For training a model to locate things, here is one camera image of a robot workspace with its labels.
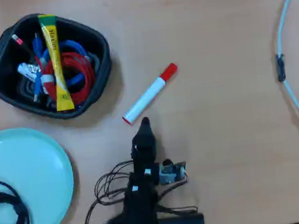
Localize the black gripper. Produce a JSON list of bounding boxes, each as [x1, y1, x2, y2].
[[127, 116, 162, 182]]

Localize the white plastic bottle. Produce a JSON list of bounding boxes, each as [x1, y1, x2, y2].
[[117, 62, 184, 126]]

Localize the yellow coffee stick packet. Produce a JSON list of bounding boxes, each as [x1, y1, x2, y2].
[[37, 12, 76, 113]]

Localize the light teal plate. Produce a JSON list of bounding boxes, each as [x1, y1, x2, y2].
[[0, 122, 79, 224]]

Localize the small white labelled tube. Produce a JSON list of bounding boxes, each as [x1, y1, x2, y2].
[[16, 61, 43, 84]]

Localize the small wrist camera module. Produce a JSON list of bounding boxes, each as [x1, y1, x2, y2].
[[156, 157, 189, 187]]

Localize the thin black robot wires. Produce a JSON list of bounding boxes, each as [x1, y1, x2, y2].
[[77, 153, 200, 224]]

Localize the red coiled cable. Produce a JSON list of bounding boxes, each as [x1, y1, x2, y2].
[[34, 48, 99, 110]]

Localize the blue coiled cable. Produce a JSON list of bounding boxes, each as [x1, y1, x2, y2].
[[26, 27, 94, 103]]

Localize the black cable connector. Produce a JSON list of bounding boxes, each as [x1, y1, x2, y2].
[[275, 53, 287, 83]]

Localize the black cable red plug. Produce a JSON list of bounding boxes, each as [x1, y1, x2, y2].
[[10, 31, 38, 63]]

